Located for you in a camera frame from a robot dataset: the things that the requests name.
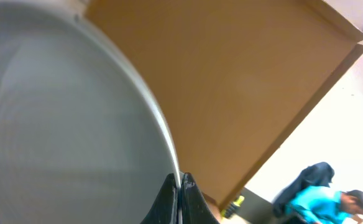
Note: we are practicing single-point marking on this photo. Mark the grey plate with leftovers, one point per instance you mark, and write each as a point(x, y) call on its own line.
point(82, 138)

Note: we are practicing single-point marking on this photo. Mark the person in blue shirt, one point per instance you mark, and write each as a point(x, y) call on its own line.
point(320, 204)

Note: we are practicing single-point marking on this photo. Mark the dark jacket on chair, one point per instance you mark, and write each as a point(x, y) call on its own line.
point(319, 174)

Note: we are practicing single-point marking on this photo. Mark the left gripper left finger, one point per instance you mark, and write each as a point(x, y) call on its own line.
point(163, 205)

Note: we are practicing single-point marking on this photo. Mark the yellow black tool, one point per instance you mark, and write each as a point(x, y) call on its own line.
point(233, 207)

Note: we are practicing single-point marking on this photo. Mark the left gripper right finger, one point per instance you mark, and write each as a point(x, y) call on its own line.
point(194, 209)

